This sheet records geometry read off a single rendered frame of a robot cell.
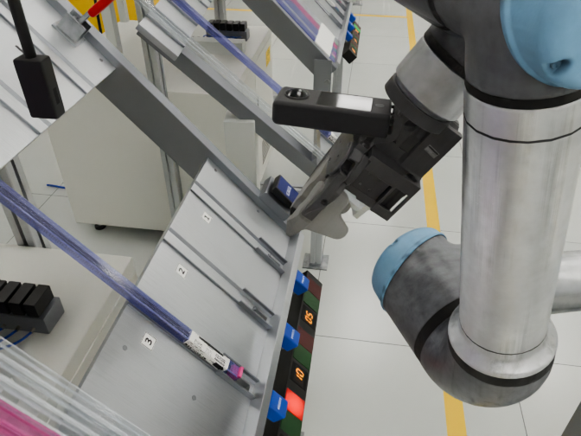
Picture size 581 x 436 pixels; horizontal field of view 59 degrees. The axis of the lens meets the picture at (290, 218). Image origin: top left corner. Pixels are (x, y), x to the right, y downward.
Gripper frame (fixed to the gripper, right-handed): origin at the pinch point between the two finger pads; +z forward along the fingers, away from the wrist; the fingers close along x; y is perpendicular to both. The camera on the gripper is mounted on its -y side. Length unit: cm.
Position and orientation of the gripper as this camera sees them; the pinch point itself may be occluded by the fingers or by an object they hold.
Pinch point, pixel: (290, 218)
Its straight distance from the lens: 59.7
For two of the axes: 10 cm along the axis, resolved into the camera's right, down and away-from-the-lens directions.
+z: -5.4, 6.2, 5.7
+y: 8.3, 5.1, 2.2
